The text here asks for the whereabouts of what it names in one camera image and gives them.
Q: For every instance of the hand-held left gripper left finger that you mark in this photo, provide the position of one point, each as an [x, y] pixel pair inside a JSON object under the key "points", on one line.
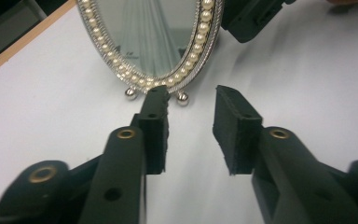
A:
{"points": [[121, 174]]}

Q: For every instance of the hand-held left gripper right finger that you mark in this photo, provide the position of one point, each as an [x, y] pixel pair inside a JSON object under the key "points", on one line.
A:
{"points": [[279, 174]]}

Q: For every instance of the oval silver pearl-rimmed mirror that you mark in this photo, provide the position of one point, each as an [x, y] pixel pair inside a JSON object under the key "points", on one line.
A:
{"points": [[149, 37]]}

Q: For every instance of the white table sheet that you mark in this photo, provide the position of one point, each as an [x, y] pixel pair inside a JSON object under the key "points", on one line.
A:
{"points": [[59, 109]]}

